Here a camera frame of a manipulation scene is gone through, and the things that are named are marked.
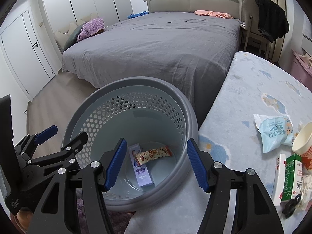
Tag red patterned snack wrapper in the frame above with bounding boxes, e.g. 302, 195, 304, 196
136, 146, 172, 165

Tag dark green cushion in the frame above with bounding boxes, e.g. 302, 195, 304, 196
63, 23, 85, 52

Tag light blue wipes packet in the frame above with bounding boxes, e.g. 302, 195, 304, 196
253, 114, 295, 153

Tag red white paper cup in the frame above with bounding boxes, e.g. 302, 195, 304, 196
292, 122, 312, 173

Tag white door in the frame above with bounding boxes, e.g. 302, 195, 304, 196
1, 10, 56, 101

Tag pink storage box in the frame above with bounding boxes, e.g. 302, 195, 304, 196
290, 50, 312, 91

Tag black hair tie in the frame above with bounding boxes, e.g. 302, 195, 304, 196
282, 194, 303, 219

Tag beige chair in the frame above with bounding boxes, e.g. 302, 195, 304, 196
241, 0, 271, 60

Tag white wardrobe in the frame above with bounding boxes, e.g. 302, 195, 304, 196
43, 0, 133, 32

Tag blue patterned table blanket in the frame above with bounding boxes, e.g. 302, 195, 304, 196
126, 52, 311, 233

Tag grey perforated trash basket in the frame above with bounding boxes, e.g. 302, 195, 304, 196
62, 77, 198, 211

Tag green white medicine box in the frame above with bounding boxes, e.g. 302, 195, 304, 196
281, 154, 302, 202

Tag person's left hand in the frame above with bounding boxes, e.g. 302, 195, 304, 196
16, 210, 33, 233

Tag black jacket on chair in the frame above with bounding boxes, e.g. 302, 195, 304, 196
255, 0, 289, 43

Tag clothes in pink box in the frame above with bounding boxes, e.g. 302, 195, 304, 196
299, 53, 312, 68

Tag blue cloth on bed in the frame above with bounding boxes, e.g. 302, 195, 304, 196
128, 11, 149, 20

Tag white tissue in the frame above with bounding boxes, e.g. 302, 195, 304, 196
297, 174, 312, 211

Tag grey bed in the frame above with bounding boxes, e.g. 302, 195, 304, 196
61, 11, 241, 103

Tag pink garment on bed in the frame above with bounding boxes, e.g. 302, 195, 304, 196
194, 10, 233, 19

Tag purple knitted blanket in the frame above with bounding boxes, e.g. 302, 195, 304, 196
76, 18, 105, 42

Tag purple toothpaste box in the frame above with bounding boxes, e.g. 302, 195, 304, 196
128, 144, 154, 187

